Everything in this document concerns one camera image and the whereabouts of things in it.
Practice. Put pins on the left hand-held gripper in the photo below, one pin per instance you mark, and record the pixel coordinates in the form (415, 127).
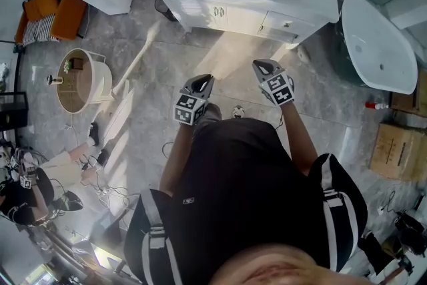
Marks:
(190, 106)

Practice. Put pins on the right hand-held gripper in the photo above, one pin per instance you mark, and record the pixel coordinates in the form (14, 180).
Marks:
(278, 86)

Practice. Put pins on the white cabinet door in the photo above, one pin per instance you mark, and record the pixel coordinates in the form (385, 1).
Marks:
(197, 13)
(241, 21)

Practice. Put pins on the person's right forearm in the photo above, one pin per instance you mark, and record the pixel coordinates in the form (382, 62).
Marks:
(298, 133)

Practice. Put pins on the person's left forearm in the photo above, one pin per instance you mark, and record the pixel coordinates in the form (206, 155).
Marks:
(178, 157)

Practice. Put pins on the white cabinet drawer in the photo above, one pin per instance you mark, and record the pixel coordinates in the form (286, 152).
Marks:
(277, 26)

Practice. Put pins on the white sink cabinet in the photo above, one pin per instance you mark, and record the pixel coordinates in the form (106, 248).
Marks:
(310, 28)

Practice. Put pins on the person's grey trouser leg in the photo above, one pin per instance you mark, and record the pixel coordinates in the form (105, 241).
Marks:
(211, 114)

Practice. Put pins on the person's shoe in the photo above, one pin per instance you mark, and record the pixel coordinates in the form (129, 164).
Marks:
(238, 111)

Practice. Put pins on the white floor stand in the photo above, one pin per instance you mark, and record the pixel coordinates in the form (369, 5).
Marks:
(133, 65)

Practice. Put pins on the round white side table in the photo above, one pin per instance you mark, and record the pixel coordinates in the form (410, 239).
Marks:
(100, 76)

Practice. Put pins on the red and white bottle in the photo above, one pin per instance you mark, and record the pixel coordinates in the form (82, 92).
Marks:
(375, 105)

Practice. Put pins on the black waste bin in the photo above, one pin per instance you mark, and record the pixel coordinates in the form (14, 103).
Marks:
(164, 9)

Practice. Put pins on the person's black striped shirt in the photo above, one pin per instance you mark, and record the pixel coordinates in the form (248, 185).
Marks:
(247, 197)

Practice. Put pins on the white bathtub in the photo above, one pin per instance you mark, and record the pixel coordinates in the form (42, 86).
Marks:
(377, 43)

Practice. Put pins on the wooden crate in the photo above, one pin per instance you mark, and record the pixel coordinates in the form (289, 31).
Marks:
(408, 100)

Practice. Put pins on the cardboard box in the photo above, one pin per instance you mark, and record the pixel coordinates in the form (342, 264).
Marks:
(397, 150)

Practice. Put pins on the orange sofa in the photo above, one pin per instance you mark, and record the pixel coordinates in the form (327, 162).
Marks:
(68, 16)

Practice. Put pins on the striped cushion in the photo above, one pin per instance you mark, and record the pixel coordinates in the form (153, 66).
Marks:
(38, 29)

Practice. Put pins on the black metal shelf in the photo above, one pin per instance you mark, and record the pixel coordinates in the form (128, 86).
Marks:
(11, 110)

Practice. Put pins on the person's face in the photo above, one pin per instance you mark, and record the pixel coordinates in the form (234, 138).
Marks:
(283, 268)

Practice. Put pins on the black equipment on floor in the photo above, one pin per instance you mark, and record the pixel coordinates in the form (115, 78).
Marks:
(412, 233)

